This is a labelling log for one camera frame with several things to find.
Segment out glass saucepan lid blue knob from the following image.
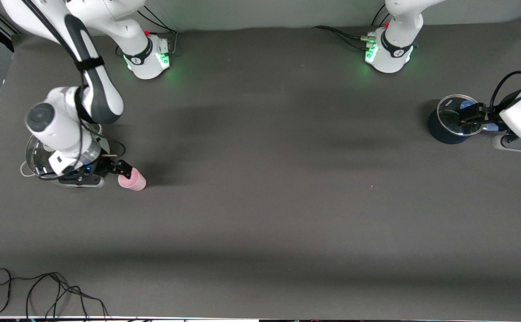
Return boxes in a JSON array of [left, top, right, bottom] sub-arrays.
[[437, 94, 486, 136]]

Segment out thin black loose cable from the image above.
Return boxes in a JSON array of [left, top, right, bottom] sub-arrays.
[[0, 267, 109, 321]]

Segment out black left base cables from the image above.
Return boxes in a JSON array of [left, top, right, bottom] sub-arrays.
[[312, 25, 376, 51]]

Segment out black right base cables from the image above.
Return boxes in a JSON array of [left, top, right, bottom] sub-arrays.
[[136, 7, 179, 55]]

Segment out green cooking pot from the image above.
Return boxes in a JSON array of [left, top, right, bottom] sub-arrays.
[[19, 124, 110, 188]]

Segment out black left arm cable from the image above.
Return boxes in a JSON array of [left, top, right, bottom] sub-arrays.
[[491, 71, 521, 114]]

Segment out pink plastic cup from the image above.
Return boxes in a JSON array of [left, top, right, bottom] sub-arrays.
[[118, 168, 147, 192]]

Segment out dark blue saucepan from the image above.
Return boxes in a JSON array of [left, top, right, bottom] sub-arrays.
[[428, 95, 507, 144]]

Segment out black base cables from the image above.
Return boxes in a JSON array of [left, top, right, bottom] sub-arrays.
[[312, 25, 376, 51], [136, 7, 179, 55]]

